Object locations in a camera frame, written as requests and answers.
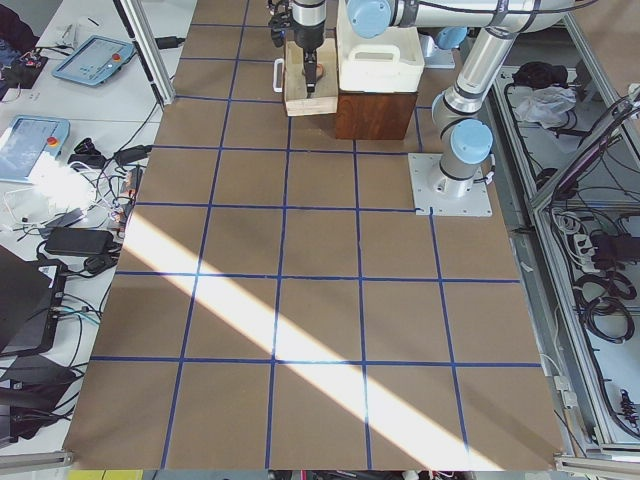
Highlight blue teach pendant near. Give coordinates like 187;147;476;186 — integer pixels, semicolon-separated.
1;115;70;183

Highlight light wooden drawer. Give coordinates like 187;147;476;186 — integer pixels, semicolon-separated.
272;38;340;118

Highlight aluminium frame post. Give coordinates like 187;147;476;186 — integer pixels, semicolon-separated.
113;0;176;107

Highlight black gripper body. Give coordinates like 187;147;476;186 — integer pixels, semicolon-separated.
291;0;326;50

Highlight white plastic tray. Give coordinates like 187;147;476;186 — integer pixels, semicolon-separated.
336;1;424;93

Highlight black cloth bundle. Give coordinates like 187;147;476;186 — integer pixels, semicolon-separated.
512;61;568;89

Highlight blue teach pendant far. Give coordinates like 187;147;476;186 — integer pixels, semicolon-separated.
52;35;135;87

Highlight black power adapter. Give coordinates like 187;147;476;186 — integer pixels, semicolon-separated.
44;227;113;256

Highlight black orange scissors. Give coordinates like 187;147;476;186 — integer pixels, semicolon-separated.
303;63;325;81

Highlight dark brown wooden cabinet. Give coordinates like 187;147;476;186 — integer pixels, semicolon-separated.
335;91;418;140

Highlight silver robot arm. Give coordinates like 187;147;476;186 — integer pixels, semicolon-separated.
346;1;575;198

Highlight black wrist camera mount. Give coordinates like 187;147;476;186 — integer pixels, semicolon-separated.
267;0;292;48

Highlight blue teach pendant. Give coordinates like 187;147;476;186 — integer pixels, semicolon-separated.
1;115;70;183
52;35;135;87

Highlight black laptop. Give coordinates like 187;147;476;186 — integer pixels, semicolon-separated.
1;248;68;357

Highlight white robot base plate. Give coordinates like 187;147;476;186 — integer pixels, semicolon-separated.
408;153;493;217

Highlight crumpled white cloth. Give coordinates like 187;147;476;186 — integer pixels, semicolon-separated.
514;86;576;129

